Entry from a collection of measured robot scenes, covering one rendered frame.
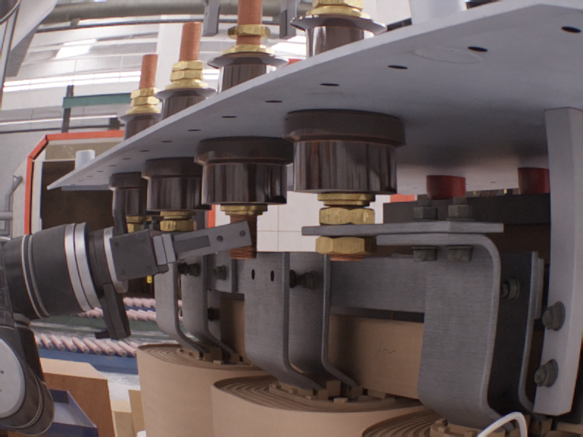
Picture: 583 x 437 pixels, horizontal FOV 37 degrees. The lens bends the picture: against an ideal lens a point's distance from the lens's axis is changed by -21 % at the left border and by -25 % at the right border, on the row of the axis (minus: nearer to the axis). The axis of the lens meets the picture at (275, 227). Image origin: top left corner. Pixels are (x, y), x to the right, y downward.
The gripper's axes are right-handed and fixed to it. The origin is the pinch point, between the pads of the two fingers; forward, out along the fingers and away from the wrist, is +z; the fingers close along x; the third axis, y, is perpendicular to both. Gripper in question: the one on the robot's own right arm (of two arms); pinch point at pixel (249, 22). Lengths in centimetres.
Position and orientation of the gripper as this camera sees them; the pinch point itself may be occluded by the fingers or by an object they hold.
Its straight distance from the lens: 120.4
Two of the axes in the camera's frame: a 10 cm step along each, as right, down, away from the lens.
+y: 2.9, -0.1, -9.6
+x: 9.6, 0.1, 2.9
